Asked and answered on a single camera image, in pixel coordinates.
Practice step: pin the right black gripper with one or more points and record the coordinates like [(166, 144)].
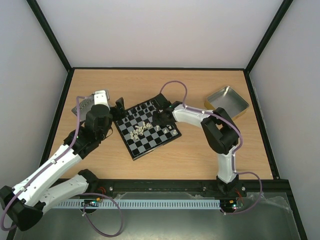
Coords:
[(162, 115)]

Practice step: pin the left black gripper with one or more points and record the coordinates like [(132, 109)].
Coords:
[(119, 110)]

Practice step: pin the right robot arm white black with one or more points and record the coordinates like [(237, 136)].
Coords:
[(220, 131)]

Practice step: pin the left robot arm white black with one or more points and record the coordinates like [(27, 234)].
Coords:
[(25, 203)]

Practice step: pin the pile of white pieces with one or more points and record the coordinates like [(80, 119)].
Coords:
[(139, 130)]

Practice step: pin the black silver chess board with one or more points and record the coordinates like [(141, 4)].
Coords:
[(152, 138)]

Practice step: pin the silver embossed tin lid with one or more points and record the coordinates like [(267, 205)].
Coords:
[(85, 106)]

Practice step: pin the gold square tin box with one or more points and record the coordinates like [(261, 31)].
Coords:
[(228, 99)]

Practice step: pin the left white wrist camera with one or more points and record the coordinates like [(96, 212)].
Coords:
[(101, 97)]

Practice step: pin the light blue slotted cable duct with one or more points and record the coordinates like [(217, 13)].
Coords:
[(142, 204)]

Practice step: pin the black aluminium frame rail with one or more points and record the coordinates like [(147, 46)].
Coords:
[(205, 188)]

